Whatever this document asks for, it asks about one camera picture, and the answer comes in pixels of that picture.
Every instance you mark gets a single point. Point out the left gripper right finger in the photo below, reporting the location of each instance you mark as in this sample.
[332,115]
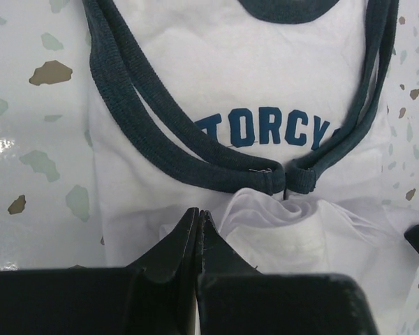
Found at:
[235,298]

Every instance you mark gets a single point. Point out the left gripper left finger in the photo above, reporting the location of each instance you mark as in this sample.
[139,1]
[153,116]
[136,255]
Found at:
[153,295]

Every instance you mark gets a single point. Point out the white motorcycle print tank top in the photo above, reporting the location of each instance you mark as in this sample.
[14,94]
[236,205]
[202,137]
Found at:
[269,114]

